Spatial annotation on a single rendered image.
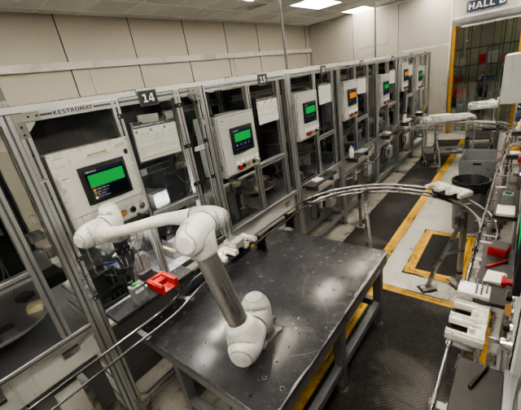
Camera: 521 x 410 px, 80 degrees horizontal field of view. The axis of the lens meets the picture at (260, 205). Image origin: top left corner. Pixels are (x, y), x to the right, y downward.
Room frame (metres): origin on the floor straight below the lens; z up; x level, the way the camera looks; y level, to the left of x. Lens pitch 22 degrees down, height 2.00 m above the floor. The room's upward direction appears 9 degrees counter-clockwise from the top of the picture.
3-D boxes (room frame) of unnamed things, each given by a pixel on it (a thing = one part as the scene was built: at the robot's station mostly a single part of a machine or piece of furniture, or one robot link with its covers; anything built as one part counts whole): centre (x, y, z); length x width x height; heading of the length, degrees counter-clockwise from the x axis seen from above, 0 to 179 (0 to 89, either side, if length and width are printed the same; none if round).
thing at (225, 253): (2.10, 0.24, 0.84); 0.36 x 0.14 x 0.10; 138
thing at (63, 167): (1.73, 0.91, 1.60); 0.42 x 0.29 x 0.46; 138
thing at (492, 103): (6.39, -4.84, 0.48); 0.84 x 0.58 x 0.97; 146
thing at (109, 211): (1.53, 0.79, 1.46); 0.13 x 0.11 x 0.16; 163
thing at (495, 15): (7.58, -5.63, 1.31); 1.36 x 0.10 x 2.62; 48
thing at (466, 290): (1.19, -0.95, 0.92); 0.13 x 0.10 x 0.09; 48
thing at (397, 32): (9.29, -3.70, 1.65); 3.78 x 0.08 x 3.30; 48
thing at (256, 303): (1.36, 0.12, 0.85); 0.18 x 0.16 x 0.22; 163
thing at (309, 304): (1.78, 0.00, 0.66); 1.50 x 1.06 x 0.04; 138
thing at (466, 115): (5.71, -3.69, 0.48); 0.88 x 0.56 x 0.96; 66
